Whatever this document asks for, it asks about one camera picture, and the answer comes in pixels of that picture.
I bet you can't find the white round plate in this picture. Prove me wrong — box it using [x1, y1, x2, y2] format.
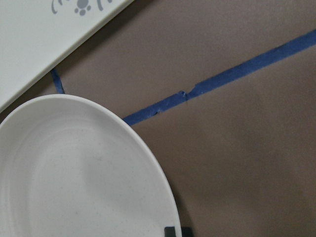
[0, 94, 182, 237]

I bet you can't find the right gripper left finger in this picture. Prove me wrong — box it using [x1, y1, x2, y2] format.
[164, 227, 175, 237]

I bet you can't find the cream bear tray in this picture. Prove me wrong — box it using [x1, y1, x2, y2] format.
[0, 0, 130, 110]

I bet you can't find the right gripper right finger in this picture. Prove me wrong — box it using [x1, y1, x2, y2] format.
[181, 227, 192, 237]

